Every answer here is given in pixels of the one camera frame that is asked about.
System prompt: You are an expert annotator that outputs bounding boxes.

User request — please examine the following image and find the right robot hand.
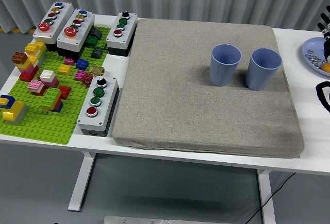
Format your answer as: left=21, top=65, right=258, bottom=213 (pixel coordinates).
left=317, top=5, right=330, bottom=64

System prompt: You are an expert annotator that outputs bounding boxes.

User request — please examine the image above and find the blue ribbed cup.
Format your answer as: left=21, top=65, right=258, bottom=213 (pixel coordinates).
left=245, top=48, right=282, bottom=91
left=209, top=43, right=242, bottom=87

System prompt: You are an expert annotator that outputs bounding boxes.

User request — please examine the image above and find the blue plate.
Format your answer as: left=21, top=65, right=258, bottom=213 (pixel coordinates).
left=302, top=37, right=330, bottom=77

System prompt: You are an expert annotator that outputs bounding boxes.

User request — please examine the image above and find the grey-brown mat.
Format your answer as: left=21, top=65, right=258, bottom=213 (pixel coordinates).
left=112, top=18, right=305, bottom=159

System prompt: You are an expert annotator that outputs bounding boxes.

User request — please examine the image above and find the white table leg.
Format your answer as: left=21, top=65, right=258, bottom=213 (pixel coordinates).
left=68, top=151, right=96, bottom=212
left=257, top=169, right=276, bottom=224

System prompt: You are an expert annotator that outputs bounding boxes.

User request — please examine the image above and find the four-button control box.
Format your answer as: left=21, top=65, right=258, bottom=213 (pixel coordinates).
left=76, top=76, right=121, bottom=137
left=105, top=11, right=139, bottom=57

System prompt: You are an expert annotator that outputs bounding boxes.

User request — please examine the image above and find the dark grey sloped brick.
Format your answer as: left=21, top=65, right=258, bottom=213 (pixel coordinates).
left=90, top=28, right=103, bottom=40

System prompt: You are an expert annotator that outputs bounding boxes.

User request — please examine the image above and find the brass pipe fitting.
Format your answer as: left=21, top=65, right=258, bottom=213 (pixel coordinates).
left=89, top=64, right=106, bottom=77

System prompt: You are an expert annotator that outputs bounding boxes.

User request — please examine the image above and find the dark green brick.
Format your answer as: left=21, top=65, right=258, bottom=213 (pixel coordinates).
left=85, top=35, right=98, bottom=48

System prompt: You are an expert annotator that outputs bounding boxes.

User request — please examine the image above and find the five-button control box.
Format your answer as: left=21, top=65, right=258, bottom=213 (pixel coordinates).
left=56, top=8, right=95, bottom=60
left=32, top=1, right=75, bottom=52

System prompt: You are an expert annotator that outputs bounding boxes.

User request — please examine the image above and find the red gear piece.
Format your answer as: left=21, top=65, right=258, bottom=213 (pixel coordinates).
left=81, top=74, right=94, bottom=88

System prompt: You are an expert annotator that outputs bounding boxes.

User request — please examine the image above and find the blue brick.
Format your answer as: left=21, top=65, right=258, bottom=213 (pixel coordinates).
left=75, top=58, right=90, bottom=71

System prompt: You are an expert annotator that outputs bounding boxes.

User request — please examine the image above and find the yellow brick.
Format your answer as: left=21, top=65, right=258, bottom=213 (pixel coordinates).
left=58, top=64, right=72, bottom=76

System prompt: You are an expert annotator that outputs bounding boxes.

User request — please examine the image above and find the white and pink brick stack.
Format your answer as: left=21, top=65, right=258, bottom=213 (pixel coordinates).
left=39, top=69, right=60, bottom=89

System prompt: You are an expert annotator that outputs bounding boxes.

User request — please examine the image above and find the green brick assembly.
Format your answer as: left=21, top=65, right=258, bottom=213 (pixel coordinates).
left=40, top=87, right=64, bottom=113

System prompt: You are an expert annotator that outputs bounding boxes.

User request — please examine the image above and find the pink and red brick stack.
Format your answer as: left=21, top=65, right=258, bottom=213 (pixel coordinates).
left=27, top=79, right=46, bottom=96

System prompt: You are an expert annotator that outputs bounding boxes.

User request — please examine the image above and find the multicolour brick tower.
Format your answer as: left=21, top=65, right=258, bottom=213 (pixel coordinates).
left=11, top=41, right=47, bottom=82

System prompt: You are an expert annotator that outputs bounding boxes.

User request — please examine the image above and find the green studded baseplate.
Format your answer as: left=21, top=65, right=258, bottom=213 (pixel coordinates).
left=0, top=25, right=112, bottom=145

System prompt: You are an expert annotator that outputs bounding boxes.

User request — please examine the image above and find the yellow floor tape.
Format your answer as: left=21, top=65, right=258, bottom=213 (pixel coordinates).
left=0, top=27, right=36, bottom=33

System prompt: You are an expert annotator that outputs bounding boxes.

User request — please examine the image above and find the blue yellow grey brick assembly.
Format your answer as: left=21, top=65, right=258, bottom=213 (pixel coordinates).
left=0, top=94, right=28, bottom=126

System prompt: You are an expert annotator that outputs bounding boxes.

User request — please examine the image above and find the black floor cable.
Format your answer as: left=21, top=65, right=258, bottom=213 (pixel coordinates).
left=244, top=172, right=296, bottom=224

